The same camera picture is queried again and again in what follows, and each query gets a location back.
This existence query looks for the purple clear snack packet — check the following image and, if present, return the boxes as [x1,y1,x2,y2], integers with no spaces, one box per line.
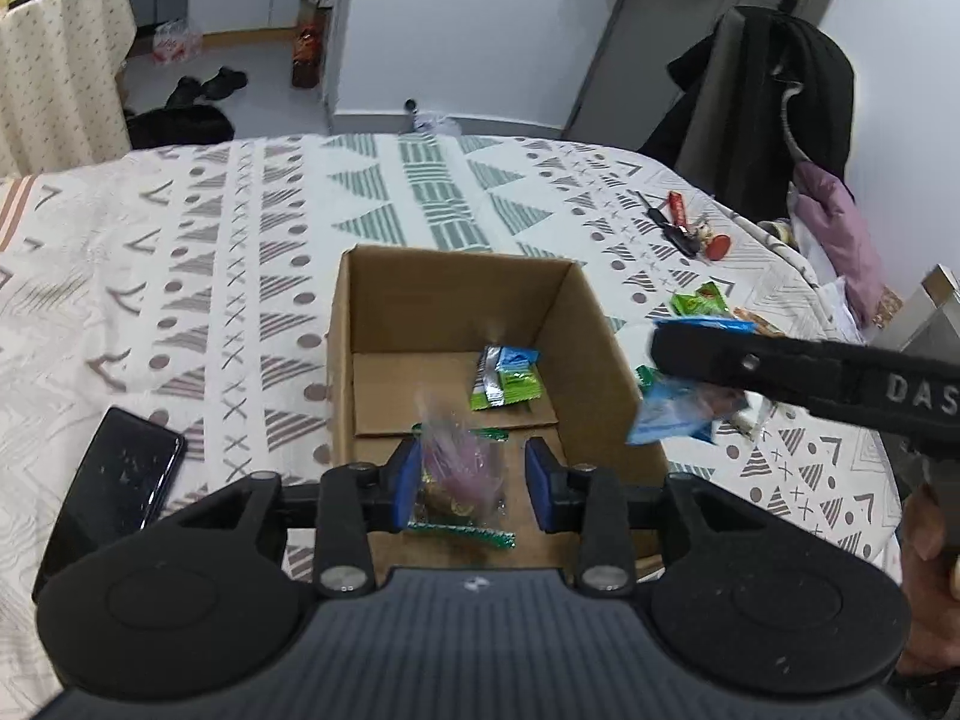
[413,395,509,528]

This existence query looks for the green nut snack packet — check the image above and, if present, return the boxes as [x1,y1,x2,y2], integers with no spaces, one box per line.
[409,419,516,550]

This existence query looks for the blue white snack packet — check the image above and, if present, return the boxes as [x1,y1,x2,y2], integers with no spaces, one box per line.
[628,317,755,445]

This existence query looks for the dark green snack packet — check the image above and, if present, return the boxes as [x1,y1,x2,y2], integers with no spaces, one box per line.
[635,366,659,395]

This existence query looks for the bright green snack packet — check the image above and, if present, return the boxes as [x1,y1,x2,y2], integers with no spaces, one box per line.
[670,281,732,319]

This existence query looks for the blue green snack packet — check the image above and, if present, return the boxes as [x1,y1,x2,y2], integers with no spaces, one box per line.
[469,346,544,411]

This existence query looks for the orange bread package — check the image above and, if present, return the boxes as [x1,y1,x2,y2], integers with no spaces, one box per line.
[732,307,784,338]

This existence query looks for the right hand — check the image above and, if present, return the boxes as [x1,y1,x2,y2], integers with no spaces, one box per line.
[898,484,958,676]

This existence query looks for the white desk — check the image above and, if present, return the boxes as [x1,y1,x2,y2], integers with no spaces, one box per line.
[871,265,960,364]

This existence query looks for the yellow tape roll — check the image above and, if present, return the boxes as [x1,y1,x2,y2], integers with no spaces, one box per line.
[758,218,797,249]

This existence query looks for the brown cardboard box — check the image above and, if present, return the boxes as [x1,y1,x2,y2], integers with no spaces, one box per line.
[327,245,667,577]

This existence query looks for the pink garment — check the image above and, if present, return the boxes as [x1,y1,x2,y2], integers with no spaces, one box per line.
[788,161,885,327]

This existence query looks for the black car keys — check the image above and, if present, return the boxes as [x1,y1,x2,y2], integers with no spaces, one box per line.
[636,190,700,259]

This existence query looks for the black smartphone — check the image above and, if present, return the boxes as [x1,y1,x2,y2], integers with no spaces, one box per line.
[31,406,187,601]

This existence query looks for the grey chair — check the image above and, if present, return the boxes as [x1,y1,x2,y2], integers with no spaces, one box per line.
[675,8,747,195]

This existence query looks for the patterned bed blanket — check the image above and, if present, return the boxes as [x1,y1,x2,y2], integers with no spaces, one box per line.
[2,135,900,718]

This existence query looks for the black jacket on chair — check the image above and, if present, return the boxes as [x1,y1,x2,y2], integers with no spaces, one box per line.
[640,7,854,221]

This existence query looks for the black shoes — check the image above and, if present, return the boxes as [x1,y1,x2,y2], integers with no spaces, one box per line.
[166,67,247,109]

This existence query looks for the dark red bottle on floor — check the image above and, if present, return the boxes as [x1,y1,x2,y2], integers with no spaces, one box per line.
[291,0,327,89]

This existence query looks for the pink water bottle pack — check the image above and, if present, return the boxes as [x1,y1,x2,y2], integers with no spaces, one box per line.
[151,20,203,65]

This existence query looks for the round table with cloth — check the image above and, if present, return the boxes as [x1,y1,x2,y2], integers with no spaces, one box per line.
[0,0,137,177]

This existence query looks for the red round keychain charm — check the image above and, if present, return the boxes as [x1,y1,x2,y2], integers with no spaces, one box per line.
[703,234,732,262]

